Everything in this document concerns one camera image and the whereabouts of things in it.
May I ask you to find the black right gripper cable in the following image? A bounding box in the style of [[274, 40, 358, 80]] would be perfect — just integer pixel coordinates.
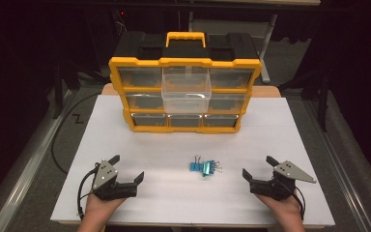
[[293, 186, 307, 220]]

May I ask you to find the wooden table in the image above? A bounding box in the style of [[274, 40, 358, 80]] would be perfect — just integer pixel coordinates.
[[57, 82, 336, 230]]

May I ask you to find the teal binder clip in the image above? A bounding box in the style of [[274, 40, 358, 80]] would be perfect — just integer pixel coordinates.
[[204, 159, 224, 174]]

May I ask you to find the metal floor rail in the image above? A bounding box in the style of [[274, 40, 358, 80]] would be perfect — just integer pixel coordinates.
[[0, 89, 75, 232], [302, 96, 371, 232]]

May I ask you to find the person's left hand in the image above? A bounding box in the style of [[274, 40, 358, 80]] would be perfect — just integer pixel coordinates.
[[82, 192, 128, 226]]

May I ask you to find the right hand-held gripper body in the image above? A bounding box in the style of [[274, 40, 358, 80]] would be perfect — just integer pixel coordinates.
[[249, 159, 318, 201]]

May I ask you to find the set of clear organizer drawers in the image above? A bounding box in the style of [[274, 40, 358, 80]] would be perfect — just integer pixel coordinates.
[[117, 66, 255, 129]]

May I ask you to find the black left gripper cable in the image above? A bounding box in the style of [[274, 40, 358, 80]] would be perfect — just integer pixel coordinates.
[[76, 166, 100, 220]]

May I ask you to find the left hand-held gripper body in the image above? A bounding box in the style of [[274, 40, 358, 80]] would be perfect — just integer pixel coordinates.
[[91, 159, 138, 201]]

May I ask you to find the white table cover board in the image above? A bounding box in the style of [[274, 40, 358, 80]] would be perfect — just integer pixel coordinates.
[[50, 94, 336, 226]]

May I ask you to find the yellow black organizer cabinet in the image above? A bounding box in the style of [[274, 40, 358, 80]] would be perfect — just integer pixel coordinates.
[[108, 31, 263, 134]]

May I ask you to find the black floor cable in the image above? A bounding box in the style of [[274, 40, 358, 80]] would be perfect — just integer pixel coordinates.
[[50, 92, 101, 176]]

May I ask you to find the person's right hand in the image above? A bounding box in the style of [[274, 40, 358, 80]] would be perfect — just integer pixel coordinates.
[[255, 192, 304, 226]]

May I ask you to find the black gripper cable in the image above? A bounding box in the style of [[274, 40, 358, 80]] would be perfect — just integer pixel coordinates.
[[293, 186, 307, 220], [76, 166, 100, 220]]

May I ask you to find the black stand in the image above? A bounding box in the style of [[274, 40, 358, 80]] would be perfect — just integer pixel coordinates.
[[278, 69, 332, 133], [51, 59, 80, 121]]

